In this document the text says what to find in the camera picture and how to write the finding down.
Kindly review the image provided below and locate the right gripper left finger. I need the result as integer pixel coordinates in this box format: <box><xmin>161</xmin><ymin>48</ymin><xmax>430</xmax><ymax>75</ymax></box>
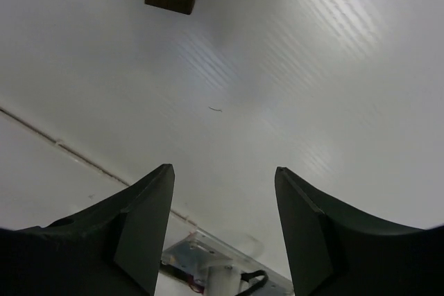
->
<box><xmin>1</xmin><ymin>164</ymin><xmax>175</xmax><ymax>295</ymax></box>

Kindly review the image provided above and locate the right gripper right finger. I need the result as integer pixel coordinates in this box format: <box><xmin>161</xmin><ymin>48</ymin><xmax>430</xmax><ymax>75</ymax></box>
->
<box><xmin>275</xmin><ymin>167</ymin><xmax>443</xmax><ymax>295</ymax></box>

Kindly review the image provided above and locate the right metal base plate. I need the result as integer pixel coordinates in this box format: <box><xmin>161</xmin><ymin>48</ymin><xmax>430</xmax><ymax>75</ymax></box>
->
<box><xmin>160</xmin><ymin>230</ymin><xmax>294</xmax><ymax>296</ymax></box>

